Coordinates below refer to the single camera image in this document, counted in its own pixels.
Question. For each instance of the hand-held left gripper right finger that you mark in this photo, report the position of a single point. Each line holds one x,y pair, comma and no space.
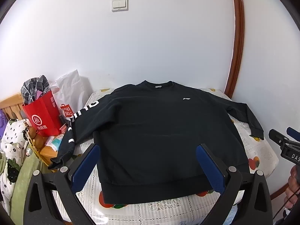
211,168

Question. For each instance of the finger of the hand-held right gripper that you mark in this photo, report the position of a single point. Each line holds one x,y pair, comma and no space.
277,137
294,134

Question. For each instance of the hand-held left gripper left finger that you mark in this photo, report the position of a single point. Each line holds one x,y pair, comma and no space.
86,166

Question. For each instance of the black sweatshirt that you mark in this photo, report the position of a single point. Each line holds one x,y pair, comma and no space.
159,133

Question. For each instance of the person's right hand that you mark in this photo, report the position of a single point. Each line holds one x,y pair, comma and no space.
291,192

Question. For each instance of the brown wooden baseboard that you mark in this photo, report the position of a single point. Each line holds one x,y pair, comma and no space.
280,192

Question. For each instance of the wooden nightstand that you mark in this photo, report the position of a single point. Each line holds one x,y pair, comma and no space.
46,154

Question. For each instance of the pink box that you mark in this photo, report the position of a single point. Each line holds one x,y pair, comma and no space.
63,129

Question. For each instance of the brown gourd ornament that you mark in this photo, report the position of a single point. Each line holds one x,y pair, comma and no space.
38,140

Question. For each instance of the small white figurine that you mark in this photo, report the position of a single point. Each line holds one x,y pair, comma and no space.
29,152

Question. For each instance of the fruit-print tablecloth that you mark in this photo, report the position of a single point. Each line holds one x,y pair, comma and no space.
164,213

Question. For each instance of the green blanket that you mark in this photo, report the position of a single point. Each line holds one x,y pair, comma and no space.
23,182

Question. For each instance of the red paper bag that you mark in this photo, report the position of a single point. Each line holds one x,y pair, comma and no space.
42,117

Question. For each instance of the white plastic bag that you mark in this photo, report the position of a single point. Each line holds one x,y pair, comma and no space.
68,91

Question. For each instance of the white floral cloth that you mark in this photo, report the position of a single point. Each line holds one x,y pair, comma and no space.
14,131

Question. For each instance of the purple cloth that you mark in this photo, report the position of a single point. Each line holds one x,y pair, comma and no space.
1,124

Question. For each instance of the grey checkered cloth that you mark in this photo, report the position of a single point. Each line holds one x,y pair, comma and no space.
35,86

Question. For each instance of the wooden headboard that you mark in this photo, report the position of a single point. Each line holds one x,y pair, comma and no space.
11,105

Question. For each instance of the brown wooden door frame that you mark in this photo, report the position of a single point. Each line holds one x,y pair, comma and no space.
238,39

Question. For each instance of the white wall light switch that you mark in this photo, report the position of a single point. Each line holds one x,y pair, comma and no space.
119,4

